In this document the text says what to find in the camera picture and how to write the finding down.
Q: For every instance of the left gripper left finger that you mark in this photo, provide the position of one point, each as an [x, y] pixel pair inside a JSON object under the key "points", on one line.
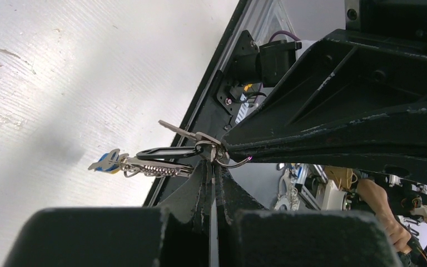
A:
{"points": [[169, 234]]}

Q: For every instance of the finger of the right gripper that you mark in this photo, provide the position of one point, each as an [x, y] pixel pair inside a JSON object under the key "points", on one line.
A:
{"points": [[351, 79], [390, 141]]}

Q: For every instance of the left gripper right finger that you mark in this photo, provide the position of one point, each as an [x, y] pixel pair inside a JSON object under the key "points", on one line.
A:
{"points": [[248, 234]]}

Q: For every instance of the black fob key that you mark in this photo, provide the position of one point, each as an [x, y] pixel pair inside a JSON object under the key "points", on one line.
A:
{"points": [[190, 145]]}

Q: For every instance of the keyring with keys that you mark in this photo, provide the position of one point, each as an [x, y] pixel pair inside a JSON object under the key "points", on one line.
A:
{"points": [[159, 161]]}

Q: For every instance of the person's hand in background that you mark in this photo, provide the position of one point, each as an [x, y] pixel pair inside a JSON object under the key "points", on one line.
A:
{"points": [[398, 235]]}

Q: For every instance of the right white cable duct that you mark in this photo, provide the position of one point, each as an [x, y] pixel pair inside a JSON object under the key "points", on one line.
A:
{"points": [[243, 111]]}

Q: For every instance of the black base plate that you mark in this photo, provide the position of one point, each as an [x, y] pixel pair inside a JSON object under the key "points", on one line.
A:
{"points": [[204, 112]]}

